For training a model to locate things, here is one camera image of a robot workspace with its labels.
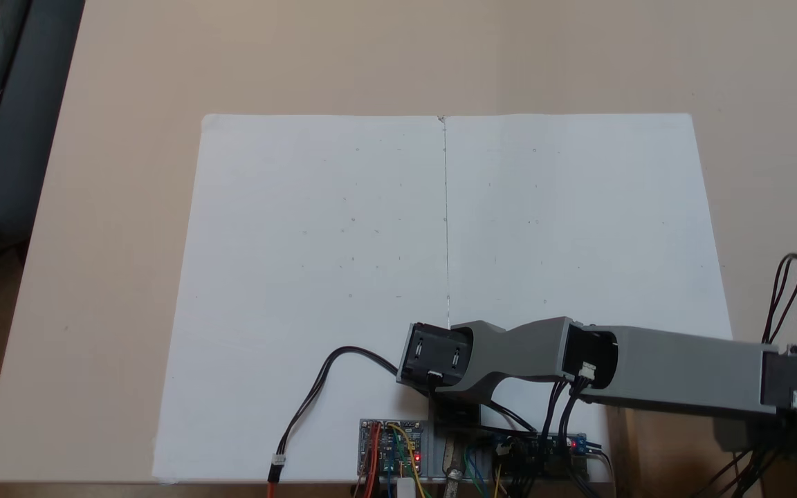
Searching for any brown cardboard box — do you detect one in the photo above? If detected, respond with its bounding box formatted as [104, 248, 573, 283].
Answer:
[606, 401, 797, 498]

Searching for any blue power circuit board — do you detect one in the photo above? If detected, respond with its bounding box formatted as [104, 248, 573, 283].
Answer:
[487, 430, 590, 482]

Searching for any motor driver circuit board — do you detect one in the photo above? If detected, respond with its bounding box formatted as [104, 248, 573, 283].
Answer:
[359, 418, 428, 479]

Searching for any dark grey chair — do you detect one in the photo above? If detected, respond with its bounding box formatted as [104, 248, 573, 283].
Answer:
[0, 0, 86, 277]

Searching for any grey base plate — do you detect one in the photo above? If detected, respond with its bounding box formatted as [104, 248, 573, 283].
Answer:
[426, 423, 489, 479]

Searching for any yellow jumper wire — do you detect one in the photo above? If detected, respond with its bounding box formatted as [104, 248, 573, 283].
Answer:
[386, 422, 435, 498]

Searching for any red orange wire bundle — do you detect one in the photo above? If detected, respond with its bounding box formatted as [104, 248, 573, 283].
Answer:
[354, 423, 381, 498]

